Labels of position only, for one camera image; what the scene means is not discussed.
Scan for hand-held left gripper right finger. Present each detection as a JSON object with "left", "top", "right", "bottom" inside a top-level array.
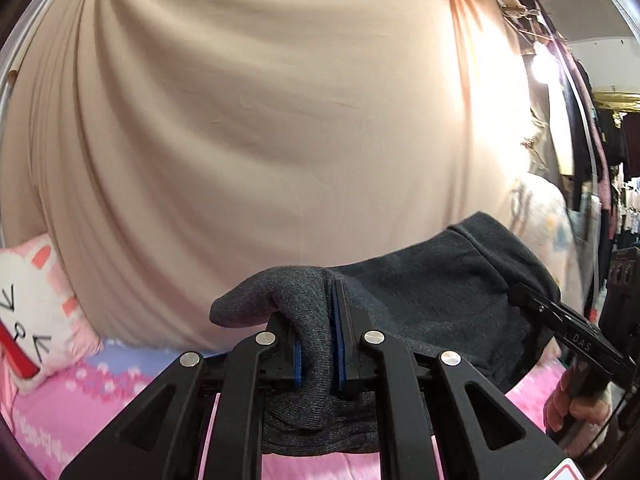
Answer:
[{"left": 330, "top": 280, "right": 568, "bottom": 480}]

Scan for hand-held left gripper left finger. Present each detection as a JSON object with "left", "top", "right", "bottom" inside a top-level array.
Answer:
[{"left": 59, "top": 310, "right": 303, "bottom": 480}]

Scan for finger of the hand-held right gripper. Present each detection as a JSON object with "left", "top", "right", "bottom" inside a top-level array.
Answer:
[{"left": 509, "top": 282, "right": 628, "bottom": 368}]

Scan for dark grey pants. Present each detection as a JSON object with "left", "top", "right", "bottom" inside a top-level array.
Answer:
[{"left": 210, "top": 211, "right": 561, "bottom": 456}]

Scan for person's right hand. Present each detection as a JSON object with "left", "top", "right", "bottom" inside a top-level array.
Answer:
[{"left": 544, "top": 365, "right": 615, "bottom": 436}]

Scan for white patterned cloth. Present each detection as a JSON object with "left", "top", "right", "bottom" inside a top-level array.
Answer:
[{"left": 502, "top": 172, "right": 583, "bottom": 306}]

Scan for row of hanging clothes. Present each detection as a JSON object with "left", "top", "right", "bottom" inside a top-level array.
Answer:
[{"left": 520, "top": 0, "right": 640, "bottom": 261}]

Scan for pink floral bed sheet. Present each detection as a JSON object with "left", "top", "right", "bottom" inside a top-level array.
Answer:
[{"left": 0, "top": 335, "right": 576, "bottom": 480}]

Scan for beige curtain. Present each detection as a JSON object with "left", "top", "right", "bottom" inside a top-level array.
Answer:
[{"left": 0, "top": 0, "right": 538, "bottom": 351}]

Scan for rabbit face pillow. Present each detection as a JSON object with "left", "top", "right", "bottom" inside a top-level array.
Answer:
[{"left": 0, "top": 232, "right": 103, "bottom": 395}]

